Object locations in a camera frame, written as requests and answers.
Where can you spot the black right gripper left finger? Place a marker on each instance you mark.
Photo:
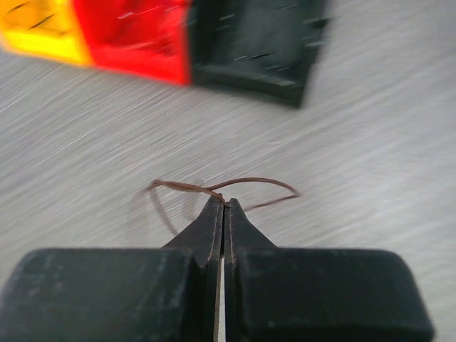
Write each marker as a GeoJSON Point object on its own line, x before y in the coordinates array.
{"type": "Point", "coordinates": [94, 294]}

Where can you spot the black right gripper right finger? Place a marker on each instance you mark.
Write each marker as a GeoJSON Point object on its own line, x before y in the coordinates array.
{"type": "Point", "coordinates": [312, 294]}

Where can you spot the black plastic bin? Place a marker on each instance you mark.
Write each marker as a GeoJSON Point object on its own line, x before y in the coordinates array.
{"type": "Point", "coordinates": [263, 47]}

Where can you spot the red plastic bin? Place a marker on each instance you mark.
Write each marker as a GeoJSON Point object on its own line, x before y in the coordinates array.
{"type": "Point", "coordinates": [144, 38]}

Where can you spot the yellow plastic bin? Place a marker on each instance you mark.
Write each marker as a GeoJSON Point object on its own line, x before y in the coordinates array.
{"type": "Point", "coordinates": [44, 29]}

